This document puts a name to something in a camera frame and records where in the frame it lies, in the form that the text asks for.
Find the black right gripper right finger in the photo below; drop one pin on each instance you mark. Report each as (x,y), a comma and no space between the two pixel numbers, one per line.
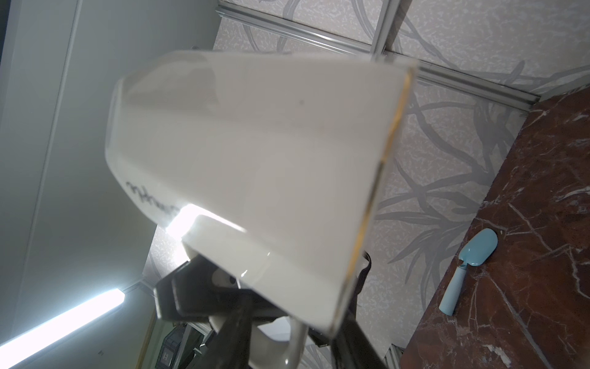
(351,348)

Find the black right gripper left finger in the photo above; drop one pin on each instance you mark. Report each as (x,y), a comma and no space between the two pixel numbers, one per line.
(230,348)

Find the white ceramic mug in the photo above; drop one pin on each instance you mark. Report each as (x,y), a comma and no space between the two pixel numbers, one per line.
(267,168)

